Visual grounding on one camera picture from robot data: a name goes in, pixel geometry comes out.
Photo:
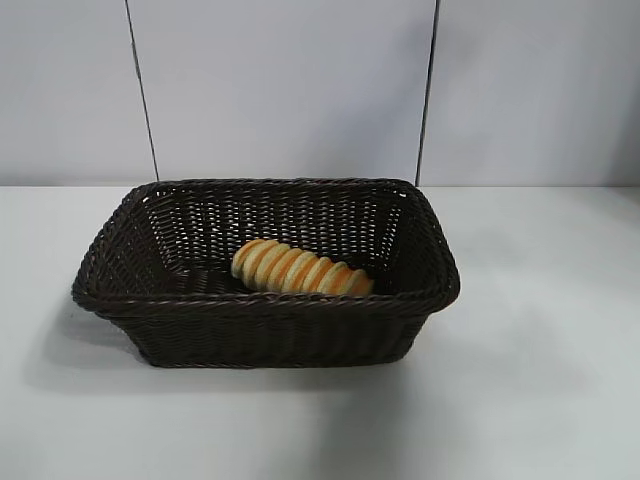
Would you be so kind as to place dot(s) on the long striped orange bread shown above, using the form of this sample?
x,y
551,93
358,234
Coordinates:
x,y
300,270

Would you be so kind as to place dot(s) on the dark brown wicker basket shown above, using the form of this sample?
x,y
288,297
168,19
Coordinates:
x,y
250,330

